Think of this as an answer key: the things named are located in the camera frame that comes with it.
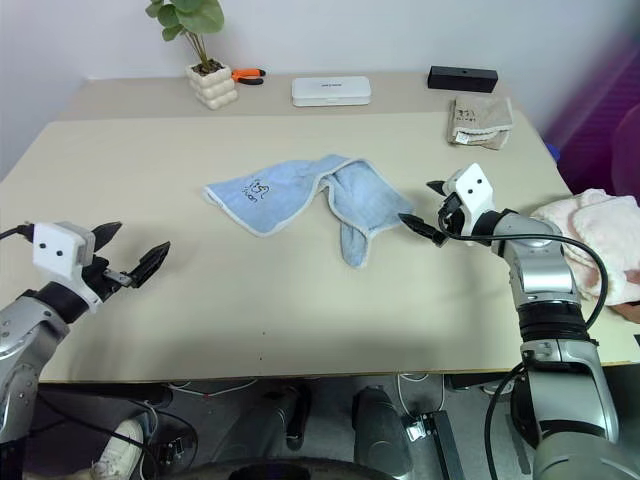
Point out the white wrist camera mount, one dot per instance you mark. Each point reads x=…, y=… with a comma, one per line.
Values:
x=59, y=252
x=475, y=192

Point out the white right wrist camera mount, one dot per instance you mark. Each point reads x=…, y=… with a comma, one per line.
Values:
x=475, y=192

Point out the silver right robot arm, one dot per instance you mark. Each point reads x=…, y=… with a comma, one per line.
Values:
x=560, y=320

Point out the white bubble plant pot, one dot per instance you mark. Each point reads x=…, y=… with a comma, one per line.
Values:
x=212, y=85

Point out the black rectangular box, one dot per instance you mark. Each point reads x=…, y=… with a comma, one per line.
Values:
x=462, y=78

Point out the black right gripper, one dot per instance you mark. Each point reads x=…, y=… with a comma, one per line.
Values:
x=451, y=210

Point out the green leafy plant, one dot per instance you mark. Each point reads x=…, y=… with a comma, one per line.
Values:
x=187, y=25

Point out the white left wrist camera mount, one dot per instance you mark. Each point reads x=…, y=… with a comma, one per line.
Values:
x=59, y=252

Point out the white sneaker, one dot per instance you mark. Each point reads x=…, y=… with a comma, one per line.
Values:
x=117, y=452

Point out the pink fluffy towel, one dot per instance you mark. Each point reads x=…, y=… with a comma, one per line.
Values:
x=595, y=240

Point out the beige cloth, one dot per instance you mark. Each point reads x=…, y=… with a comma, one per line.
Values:
x=480, y=122

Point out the dark rounded robot leg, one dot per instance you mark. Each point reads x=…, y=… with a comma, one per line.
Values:
x=380, y=430

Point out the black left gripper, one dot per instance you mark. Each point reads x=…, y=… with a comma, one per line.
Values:
x=97, y=280

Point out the light blue towel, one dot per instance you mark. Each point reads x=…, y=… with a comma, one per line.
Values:
x=310, y=200

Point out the black metal stand bar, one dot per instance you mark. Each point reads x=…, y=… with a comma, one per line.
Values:
x=447, y=445

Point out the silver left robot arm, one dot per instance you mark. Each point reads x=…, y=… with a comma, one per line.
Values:
x=20, y=335

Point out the white flat case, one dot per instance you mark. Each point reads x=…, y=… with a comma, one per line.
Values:
x=331, y=91

